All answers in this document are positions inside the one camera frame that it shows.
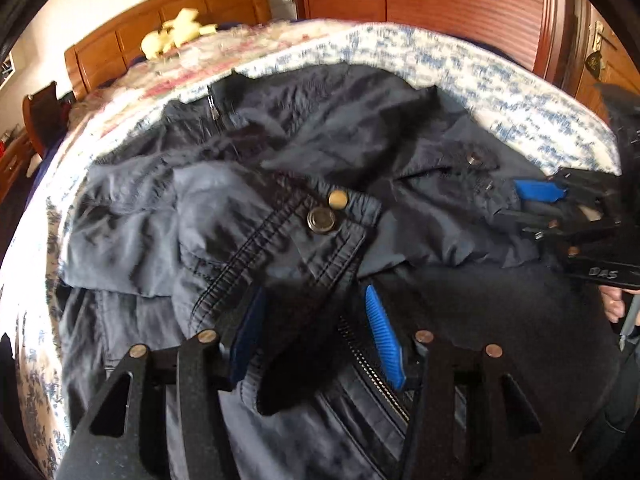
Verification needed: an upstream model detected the blue floral bed sheet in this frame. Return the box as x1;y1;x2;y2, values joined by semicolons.
0;20;623;461

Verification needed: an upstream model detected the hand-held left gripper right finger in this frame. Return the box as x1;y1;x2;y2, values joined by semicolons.
364;284;586;480

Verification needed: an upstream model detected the yellow plush toy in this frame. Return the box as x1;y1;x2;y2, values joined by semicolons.
140;7;218;58

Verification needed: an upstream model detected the wooden desk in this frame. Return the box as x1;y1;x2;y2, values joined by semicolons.
0;130;36;201

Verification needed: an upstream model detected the wooden bed headboard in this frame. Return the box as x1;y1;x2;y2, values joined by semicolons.
64;0;273;101

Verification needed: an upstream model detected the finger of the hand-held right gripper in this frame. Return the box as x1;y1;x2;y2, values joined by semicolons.
514;168;619;204
493;209;582;254

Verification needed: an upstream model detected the person's right hand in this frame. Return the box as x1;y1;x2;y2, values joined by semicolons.
601;286;627;324

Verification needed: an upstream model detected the wooden chair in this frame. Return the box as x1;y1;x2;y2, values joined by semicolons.
21;81;71;156

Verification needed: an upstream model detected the black jacket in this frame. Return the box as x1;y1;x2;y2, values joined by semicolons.
57;62;626;480

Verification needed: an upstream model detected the pink floral quilt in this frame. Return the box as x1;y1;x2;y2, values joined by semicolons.
65;19;351;126

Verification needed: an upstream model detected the person's dark clothing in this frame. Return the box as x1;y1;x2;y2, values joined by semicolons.
580;340;640;480

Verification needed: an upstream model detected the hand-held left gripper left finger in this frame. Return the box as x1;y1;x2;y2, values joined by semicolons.
55;287;271;480

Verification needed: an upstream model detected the wooden louvred wardrobe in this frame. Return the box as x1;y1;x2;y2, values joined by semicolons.
290;0;591;96

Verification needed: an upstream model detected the wooden door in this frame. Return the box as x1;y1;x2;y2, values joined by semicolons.
575;5;640;116

